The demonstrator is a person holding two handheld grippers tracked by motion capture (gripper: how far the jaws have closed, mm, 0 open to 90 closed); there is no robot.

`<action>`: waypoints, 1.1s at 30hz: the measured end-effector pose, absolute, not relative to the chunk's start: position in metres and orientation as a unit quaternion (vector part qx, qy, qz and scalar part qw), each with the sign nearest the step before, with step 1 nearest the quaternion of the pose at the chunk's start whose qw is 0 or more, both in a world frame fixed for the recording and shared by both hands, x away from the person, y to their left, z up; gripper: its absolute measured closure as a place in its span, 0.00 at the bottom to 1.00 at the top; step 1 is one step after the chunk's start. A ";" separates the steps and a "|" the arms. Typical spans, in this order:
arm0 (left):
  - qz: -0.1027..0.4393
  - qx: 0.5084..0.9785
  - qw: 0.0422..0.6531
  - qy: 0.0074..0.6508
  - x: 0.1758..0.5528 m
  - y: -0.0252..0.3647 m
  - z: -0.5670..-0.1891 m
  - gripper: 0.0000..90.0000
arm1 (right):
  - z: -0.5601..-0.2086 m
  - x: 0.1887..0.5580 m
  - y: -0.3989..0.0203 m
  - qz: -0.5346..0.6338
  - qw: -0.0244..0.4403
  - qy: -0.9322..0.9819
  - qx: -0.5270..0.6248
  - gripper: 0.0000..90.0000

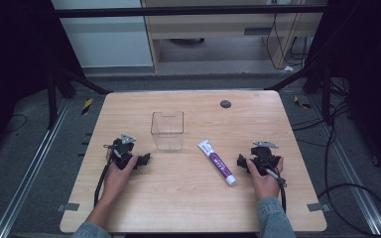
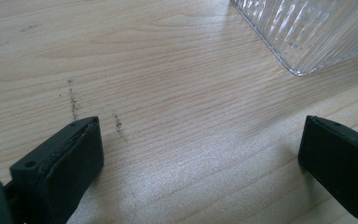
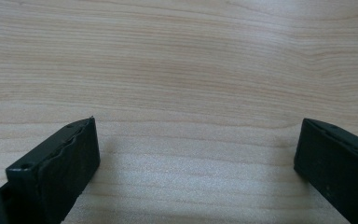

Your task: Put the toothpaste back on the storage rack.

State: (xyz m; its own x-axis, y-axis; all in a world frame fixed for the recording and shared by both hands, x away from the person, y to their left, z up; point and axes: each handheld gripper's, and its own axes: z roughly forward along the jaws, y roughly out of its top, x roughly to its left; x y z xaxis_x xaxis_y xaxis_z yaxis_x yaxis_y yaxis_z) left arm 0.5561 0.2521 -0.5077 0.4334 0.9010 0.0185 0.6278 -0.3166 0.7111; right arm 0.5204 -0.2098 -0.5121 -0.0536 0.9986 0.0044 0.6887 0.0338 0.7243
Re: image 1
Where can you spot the black metal stand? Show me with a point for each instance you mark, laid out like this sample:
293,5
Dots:
63,86
314,82

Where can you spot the white cabinet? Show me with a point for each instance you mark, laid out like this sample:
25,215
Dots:
105,39

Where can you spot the grey round table grommet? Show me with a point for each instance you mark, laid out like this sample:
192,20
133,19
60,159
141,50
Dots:
225,104

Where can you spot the aluminium floor rail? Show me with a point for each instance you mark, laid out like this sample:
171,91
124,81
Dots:
350,172
29,172

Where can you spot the purple and white toothpaste tube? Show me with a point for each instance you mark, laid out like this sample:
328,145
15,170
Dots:
217,161

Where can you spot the clear plastic container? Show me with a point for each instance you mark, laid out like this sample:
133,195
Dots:
167,131

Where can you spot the grey table bracket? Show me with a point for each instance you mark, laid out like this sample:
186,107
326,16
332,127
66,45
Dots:
68,207
318,207

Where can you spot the person's right hand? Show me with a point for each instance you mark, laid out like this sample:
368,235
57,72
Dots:
265,181

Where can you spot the wooden desk with drawer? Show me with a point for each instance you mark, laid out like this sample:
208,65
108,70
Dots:
231,29

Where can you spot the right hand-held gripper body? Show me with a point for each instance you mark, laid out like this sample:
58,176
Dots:
264,157

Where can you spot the yellow and black tape strip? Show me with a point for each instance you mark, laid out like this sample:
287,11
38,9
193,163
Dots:
301,102
87,106

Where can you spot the person's left hand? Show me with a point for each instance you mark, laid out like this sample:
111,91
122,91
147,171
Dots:
117,180

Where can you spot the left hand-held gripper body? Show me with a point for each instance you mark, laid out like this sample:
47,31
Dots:
123,150

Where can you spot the black metal frame bar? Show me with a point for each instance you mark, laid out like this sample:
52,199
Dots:
185,12

